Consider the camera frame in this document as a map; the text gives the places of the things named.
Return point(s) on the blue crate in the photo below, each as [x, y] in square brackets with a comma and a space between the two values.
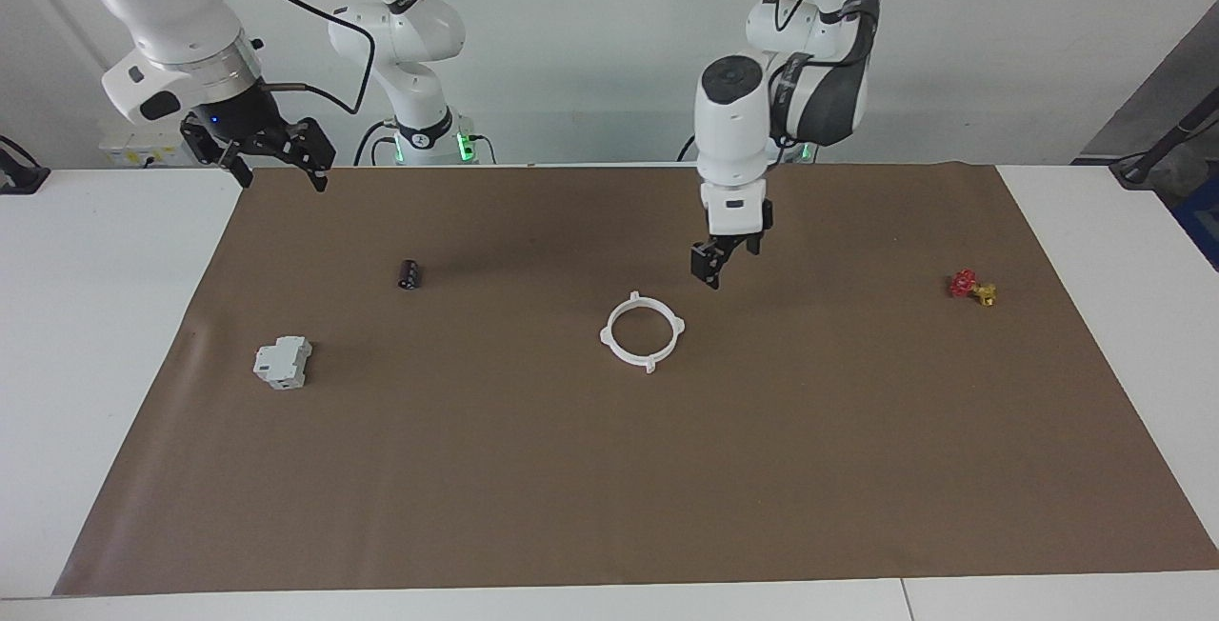
[1202, 221]

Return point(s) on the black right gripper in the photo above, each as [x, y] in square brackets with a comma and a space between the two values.
[248, 122]

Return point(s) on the black stand leg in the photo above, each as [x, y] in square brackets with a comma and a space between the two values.
[1157, 150]

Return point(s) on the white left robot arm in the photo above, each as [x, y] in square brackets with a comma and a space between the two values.
[729, 126]

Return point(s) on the red and brass valve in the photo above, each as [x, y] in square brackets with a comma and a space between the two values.
[964, 284]

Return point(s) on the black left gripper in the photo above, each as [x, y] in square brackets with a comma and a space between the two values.
[729, 240]

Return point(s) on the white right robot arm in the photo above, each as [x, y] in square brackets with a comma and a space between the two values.
[171, 2]

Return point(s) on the black table clamp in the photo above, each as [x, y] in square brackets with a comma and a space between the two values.
[19, 178]

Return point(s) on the brown paper table mat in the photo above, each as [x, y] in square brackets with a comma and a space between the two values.
[609, 469]

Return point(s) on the small black cylinder capacitor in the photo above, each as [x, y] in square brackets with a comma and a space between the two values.
[410, 274]

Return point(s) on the white power strip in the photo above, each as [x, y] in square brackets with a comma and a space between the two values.
[143, 152]

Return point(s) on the grey circuit breaker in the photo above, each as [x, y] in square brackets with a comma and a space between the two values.
[283, 362]

